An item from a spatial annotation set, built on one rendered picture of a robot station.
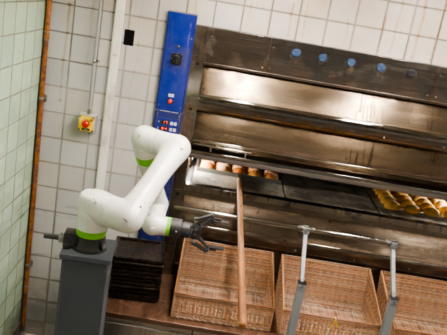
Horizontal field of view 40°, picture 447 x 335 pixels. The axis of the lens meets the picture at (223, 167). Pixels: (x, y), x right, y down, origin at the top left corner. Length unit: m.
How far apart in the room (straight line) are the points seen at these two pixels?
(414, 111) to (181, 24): 1.40
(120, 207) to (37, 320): 1.89
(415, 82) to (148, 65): 1.50
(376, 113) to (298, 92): 0.46
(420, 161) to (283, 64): 0.98
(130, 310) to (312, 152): 1.35
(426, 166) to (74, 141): 2.05
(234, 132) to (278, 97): 0.32
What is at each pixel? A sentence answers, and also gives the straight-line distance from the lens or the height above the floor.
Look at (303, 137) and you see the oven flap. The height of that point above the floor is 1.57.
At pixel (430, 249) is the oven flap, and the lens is 3.91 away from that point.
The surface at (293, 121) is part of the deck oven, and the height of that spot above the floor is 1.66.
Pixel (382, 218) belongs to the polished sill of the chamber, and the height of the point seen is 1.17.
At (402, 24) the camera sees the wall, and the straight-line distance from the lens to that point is 3.54.
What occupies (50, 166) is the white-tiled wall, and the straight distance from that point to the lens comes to 3.74.
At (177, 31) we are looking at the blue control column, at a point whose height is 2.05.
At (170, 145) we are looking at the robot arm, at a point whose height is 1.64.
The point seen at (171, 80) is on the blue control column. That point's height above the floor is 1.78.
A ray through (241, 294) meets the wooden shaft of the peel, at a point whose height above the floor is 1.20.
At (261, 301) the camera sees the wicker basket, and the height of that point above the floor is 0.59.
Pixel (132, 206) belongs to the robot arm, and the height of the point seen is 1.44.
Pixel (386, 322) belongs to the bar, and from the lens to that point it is 3.35.
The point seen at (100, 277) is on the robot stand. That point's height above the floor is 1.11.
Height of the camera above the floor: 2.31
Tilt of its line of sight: 16 degrees down
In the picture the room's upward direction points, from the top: 10 degrees clockwise
